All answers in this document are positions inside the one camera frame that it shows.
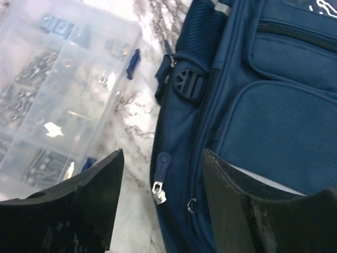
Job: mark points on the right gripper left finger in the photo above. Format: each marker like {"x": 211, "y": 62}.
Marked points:
{"x": 76, "y": 215}

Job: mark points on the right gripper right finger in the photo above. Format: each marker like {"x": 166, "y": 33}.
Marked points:
{"x": 250, "y": 216}

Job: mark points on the navy blue student backpack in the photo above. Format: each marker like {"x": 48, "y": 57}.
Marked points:
{"x": 255, "y": 83}

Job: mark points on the clear plastic parts box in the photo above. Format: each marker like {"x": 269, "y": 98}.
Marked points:
{"x": 62, "y": 63}

